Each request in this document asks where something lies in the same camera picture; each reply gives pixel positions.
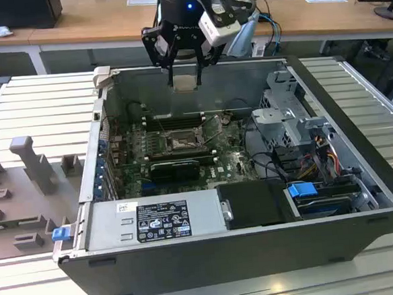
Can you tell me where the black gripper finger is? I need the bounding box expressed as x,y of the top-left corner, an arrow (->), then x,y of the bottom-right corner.
140,24 -> 181,88
192,40 -> 225,87

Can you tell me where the blue cable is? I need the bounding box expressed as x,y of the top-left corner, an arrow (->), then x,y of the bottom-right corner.
257,11 -> 283,55

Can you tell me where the blue case latch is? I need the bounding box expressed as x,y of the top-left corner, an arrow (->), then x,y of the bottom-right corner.
52,226 -> 71,242

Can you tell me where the black graphics card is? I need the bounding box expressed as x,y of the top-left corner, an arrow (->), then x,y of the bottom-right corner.
149,159 -> 201,184

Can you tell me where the silver CPU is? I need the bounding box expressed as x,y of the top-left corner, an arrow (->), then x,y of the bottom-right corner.
172,73 -> 199,94

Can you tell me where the wooden desk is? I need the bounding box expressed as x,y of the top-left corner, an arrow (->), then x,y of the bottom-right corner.
26,0 -> 393,76
0,26 -> 49,79

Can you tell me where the black open PC case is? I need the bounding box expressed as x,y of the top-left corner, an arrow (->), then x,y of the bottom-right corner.
39,46 -> 393,295

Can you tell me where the black computer box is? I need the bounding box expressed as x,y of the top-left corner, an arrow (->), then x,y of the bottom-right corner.
0,0 -> 65,33

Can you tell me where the green motherboard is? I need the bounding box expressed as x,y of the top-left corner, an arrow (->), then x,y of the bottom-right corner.
108,111 -> 264,200

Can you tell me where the metal socket cover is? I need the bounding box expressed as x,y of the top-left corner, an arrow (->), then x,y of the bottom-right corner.
194,113 -> 225,145

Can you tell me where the grey power supply unit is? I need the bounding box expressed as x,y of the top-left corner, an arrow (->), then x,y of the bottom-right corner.
83,187 -> 229,253

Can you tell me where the light grey case handle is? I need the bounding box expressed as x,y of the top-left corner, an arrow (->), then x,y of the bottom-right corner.
92,66 -> 114,92

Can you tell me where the black chair base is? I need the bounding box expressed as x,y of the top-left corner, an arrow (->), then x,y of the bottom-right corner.
360,38 -> 392,63

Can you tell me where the CPU socket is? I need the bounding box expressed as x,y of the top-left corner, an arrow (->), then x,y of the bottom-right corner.
163,126 -> 206,154

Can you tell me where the coloured wire bundle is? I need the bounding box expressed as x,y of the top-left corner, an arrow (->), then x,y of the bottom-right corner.
297,143 -> 342,181

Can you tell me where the grey parts rack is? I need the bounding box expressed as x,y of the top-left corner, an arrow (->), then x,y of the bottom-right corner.
0,131 -> 94,262

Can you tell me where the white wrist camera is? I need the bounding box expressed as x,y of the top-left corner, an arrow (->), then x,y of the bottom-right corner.
196,0 -> 244,49

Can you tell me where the metal drive cage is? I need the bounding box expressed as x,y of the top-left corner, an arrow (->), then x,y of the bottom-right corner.
248,67 -> 338,151

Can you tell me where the black RAM slot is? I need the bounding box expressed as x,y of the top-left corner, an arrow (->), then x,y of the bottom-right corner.
148,147 -> 210,160
146,119 -> 205,132

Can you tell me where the hard disk in blue carrier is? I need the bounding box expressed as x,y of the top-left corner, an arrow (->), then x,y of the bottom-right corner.
286,177 -> 363,221

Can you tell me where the black plastic shroud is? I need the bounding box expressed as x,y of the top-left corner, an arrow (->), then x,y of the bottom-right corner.
215,176 -> 303,232

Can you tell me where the blue card retainer strip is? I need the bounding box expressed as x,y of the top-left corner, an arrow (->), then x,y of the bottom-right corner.
93,136 -> 111,199

